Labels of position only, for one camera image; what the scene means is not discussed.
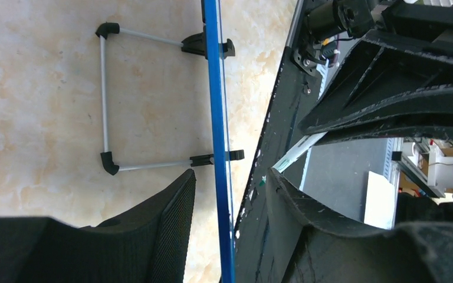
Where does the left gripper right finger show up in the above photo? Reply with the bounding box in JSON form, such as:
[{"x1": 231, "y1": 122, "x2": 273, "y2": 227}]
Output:
[{"x1": 271, "y1": 170, "x2": 453, "y2": 282}]

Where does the blue-framed whiteboard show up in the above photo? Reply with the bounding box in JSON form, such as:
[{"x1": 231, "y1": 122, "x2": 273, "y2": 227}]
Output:
[{"x1": 204, "y1": 1, "x2": 235, "y2": 282}]

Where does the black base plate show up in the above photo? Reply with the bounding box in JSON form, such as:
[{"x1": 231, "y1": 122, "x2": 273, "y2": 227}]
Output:
[{"x1": 234, "y1": 0, "x2": 329, "y2": 283}]

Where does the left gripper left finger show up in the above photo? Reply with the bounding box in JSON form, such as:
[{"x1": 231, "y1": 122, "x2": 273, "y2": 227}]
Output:
[{"x1": 0, "y1": 169, "x2": 196, "y2": 282}]

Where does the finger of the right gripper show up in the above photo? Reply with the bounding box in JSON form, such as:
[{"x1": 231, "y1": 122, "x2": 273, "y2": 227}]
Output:
[{"x1": 298, "y1": 31, "x2": 453, "y2": 144}]

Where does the whiteboard metal stand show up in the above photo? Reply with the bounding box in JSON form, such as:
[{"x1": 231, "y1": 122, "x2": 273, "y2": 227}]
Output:
[{"x1": 95, "y1": 22, "x2": 246, "y2": 176}]

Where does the green-capped whiteboard marker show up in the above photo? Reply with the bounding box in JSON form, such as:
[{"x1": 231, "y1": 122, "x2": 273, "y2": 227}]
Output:
[{"x1": 271, "y1": 131, "x2": 327, "y2": 173}]

